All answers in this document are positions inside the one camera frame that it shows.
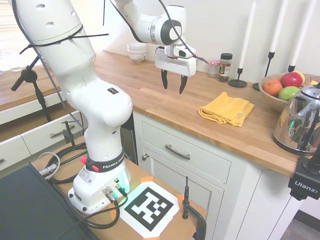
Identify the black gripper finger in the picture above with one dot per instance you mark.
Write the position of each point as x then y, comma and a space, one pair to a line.
183, 83
164, 79

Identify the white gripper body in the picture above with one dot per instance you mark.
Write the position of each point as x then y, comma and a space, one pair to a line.
175, 65

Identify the yellow terry cloth towel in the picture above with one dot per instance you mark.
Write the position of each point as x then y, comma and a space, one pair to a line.
226, 109

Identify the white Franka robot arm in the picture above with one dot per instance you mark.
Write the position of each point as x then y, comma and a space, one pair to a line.
82, 100

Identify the glass jar red gingham lid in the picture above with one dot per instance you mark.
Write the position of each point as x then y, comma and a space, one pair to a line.
212, 68

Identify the white bowl with floral print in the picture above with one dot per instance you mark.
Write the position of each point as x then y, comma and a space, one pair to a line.
137, 57

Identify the spice jar black lid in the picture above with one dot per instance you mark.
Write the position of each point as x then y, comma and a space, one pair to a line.
225, 68

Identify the black candle holder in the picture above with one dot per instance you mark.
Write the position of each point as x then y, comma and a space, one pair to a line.
291, 68
269, 62
237, 81

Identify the black dishwasher front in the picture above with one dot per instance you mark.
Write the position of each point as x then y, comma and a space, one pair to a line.
130, 145

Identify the tall white taper candle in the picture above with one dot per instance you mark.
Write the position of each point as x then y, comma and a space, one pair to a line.
247, 35
278, 27
301, 37

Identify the metal cabinet knob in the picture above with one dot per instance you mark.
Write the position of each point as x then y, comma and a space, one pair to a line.
145, 157

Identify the wooden fruit bowl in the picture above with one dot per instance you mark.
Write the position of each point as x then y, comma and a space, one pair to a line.
268, 98

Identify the orange fruit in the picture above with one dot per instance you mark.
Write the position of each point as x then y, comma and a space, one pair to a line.
273, 87

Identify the black zip tie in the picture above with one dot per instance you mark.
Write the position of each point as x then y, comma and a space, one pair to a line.
75, 37

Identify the green apple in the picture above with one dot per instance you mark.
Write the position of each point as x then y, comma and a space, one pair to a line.
287, 93

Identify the red apple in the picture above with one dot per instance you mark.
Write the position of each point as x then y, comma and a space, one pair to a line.
291, 79

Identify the small black clamp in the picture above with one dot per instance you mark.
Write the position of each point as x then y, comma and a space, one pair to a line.
68, 133

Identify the white kitchen cabinet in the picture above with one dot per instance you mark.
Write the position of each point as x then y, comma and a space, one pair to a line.
220, 190

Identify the black bar clamp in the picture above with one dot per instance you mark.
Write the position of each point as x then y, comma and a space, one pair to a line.
186, 200

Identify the yellow fruit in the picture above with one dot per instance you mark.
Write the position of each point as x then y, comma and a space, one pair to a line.
302, 76

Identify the stainless steel kettle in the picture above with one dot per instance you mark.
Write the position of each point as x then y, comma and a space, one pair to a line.
300, 120

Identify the pale pear with stem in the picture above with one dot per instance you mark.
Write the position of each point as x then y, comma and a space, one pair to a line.
312, 82

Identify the black white fiducial marker sheet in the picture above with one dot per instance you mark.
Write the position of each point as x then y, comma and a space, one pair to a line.
150, 208

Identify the black tripod stand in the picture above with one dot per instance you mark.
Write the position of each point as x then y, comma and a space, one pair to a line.
31, 75

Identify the white drawer unit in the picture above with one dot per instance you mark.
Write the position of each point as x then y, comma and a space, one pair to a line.
37, 140

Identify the black controller box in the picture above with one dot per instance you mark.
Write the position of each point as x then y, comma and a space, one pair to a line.
30, 207

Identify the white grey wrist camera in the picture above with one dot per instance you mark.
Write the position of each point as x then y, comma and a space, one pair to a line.
184, 52

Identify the black Ulanzi camera mount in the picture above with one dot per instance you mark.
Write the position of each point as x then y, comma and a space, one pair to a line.
303, 185

